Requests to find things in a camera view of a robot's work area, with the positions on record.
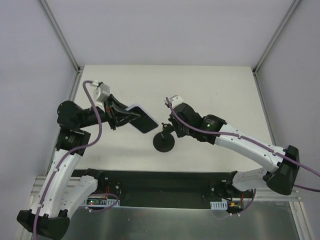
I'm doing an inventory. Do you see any black phone stand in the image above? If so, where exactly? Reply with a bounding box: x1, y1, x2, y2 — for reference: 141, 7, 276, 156
152, 122, 175, 153

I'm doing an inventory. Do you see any black phone lavender case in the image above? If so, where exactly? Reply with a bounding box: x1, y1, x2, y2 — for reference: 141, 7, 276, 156
125, 104, 159, 134

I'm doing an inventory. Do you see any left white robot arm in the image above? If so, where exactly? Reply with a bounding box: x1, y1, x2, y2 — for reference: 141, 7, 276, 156
17, 95, 149, 240

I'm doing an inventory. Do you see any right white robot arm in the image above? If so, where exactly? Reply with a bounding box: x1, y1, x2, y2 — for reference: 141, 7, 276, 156
166, 102, 300, 198

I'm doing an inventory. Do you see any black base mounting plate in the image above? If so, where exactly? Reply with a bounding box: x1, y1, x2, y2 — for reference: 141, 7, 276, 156
71, 169, 255, 208

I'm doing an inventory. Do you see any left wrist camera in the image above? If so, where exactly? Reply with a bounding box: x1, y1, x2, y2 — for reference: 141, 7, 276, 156
90, 81, 111, 110

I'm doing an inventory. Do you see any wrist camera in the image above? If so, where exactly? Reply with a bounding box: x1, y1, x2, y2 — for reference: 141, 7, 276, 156
90, 81, 111, 110
168, 95, 185, 109

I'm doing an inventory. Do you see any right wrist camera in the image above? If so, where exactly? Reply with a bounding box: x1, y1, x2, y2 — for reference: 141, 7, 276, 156
168, 95, 185, 109

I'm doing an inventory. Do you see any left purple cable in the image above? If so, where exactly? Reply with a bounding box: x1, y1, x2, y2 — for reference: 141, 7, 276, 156
32, 80, 120, 240

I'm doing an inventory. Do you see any left aluminium frame post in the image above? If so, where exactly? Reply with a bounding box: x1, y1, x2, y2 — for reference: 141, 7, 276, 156
37, 0, 81, 73

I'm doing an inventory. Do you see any aluminium frame post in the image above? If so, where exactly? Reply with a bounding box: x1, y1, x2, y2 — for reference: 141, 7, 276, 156
252, 0, 303, 76
37, 0, 81, 73

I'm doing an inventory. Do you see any left white cable duct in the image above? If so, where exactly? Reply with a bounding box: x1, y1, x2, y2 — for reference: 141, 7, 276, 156
80, 196, 120, 208

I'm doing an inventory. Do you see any white cable duct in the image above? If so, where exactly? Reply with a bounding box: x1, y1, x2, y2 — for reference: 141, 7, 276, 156
80, 196, 120, 208
210, 200, 228, 211

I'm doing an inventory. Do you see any right white cable duct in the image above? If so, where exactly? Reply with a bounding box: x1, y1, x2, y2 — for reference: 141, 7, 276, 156
210, 200, 228, 211

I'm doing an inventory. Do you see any front aluminium rail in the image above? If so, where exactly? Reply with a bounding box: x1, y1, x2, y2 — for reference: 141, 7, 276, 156
30, 176, 302, 202

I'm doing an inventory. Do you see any right aluminium frame post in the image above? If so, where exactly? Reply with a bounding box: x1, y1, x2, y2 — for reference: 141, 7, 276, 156
252, 0, 303, 76

